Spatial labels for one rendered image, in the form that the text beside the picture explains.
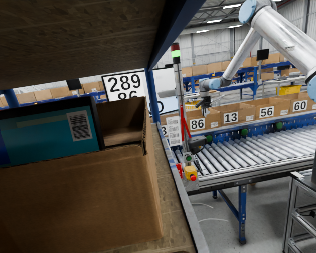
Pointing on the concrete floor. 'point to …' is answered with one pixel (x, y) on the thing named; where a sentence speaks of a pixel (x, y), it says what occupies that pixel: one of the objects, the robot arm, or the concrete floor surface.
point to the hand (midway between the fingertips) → (203, 116)
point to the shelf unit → (72, 43)
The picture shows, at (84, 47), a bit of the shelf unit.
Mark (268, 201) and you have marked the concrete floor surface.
